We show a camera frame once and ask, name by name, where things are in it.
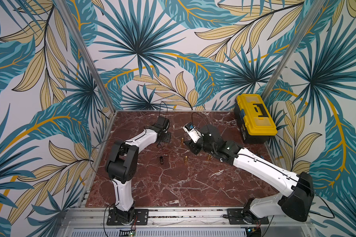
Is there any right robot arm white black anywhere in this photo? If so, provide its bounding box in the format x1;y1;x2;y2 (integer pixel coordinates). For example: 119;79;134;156
183;122;314;224

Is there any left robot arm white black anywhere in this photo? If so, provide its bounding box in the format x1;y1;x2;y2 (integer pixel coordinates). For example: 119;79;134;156
105;116;171;223

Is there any yellow black toolbox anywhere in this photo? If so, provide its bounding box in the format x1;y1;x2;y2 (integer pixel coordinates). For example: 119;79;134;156
234;94;277;144

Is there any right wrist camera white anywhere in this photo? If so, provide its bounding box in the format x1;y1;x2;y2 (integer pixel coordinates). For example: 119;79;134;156
183;122;202;143

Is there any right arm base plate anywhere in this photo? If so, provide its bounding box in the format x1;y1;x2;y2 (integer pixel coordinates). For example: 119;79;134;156
226;208;270;225

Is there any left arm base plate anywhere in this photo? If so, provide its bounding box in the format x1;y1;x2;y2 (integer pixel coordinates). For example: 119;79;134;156
106;208;149;226

